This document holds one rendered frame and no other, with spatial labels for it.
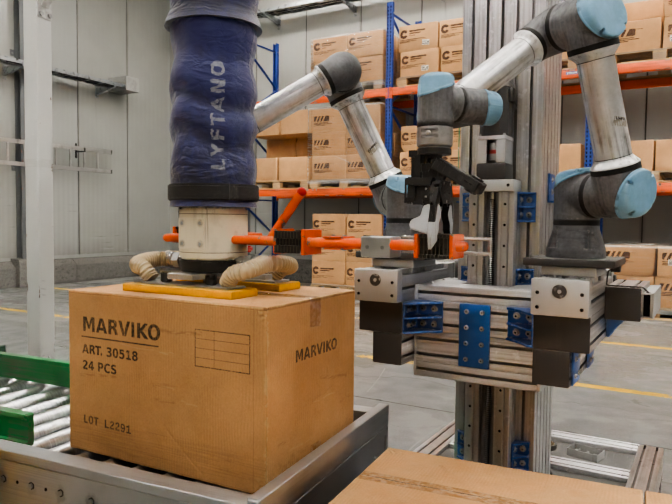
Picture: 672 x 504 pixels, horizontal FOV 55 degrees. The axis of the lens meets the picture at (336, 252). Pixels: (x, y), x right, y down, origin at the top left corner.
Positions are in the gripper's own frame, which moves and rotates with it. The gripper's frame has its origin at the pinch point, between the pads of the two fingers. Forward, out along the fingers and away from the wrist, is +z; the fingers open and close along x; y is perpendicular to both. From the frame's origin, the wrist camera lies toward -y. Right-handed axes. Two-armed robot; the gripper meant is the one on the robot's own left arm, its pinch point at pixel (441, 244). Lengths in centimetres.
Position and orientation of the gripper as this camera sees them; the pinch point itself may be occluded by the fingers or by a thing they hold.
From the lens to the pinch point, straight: 135.8
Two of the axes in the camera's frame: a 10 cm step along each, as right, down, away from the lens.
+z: -0.2, 10.0, 0.4
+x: -4.8, 0.3, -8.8
